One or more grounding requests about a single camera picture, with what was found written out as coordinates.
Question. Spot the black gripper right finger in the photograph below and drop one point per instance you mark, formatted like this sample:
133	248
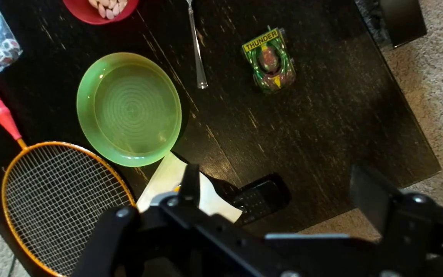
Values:
373	197

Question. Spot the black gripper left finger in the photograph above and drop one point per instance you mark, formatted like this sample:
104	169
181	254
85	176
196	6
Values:
191	185

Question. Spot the green plastic plate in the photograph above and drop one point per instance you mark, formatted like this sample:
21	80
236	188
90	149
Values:
130	108

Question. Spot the tan cloth item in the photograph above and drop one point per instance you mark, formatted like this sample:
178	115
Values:
168	179

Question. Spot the black remote control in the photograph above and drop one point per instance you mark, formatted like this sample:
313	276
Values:
261	197

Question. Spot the black coffee table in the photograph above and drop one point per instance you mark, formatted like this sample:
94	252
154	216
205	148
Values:
324	143

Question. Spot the pale snack pieces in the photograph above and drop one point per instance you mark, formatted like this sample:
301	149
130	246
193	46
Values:
108	6

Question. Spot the red bowl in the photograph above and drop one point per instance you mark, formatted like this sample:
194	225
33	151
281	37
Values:
85	12

